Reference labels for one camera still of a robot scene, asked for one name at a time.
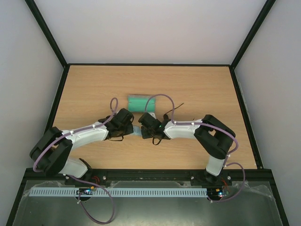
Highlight light blue cleaning cloth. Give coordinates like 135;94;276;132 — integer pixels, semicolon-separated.
133;126;142;137

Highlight grey felt glasses case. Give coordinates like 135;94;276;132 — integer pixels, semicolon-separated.
126;93;157;114

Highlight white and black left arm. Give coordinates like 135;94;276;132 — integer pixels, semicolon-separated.
29;108;134;178

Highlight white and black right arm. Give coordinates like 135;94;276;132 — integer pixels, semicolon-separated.
138;113;238;185

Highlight black round sunglasses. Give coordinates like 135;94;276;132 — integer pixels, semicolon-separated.
163;103;196;122

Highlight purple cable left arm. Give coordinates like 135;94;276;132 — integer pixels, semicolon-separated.
32;97;119;179

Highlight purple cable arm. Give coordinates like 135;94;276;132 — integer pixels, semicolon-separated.
144;94;246;203
32;97;119;179

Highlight purple cable loop front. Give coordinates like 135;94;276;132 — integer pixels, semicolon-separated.
76;181;116;224

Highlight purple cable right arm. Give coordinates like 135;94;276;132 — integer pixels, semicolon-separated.
144;94;246;203

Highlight light blue slotted cable duct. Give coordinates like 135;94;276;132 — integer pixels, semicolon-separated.
29;187;207;198

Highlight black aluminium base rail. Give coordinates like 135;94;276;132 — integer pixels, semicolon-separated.
23;167;273;186

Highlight black enclosure frame post left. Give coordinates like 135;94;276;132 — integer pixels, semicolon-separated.
25;0;68;68

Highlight black enclosure frame post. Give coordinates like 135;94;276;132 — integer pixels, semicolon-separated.
25;0;68;68
230;0;276;71

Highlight black enclosure frame post right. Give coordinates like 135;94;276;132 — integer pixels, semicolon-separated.
230;0;276;71

